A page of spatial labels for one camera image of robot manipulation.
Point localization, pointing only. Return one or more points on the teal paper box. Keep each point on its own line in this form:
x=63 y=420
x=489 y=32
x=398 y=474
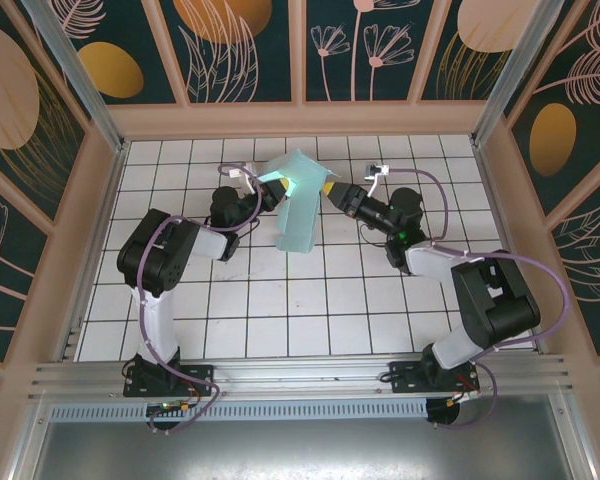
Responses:
x=300 y=220

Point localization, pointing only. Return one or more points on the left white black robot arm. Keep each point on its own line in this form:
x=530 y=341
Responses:
x=160 y=320

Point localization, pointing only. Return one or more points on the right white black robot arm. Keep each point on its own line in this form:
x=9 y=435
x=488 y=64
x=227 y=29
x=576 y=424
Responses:
x=430 y=260

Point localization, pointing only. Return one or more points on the grey metal sheet panel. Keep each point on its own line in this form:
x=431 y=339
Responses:
x=300 y=450

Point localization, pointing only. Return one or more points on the aluminium frame post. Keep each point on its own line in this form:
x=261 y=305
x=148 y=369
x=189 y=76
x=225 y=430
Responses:
x=82 y=85
x=515 y=75

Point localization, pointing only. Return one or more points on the long aluminium base rail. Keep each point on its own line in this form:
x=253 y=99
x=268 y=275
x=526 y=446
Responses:
x=300 y=372

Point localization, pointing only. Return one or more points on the short aluminium side rail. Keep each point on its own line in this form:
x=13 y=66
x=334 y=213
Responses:
x=537 y=340
x=72 y=345

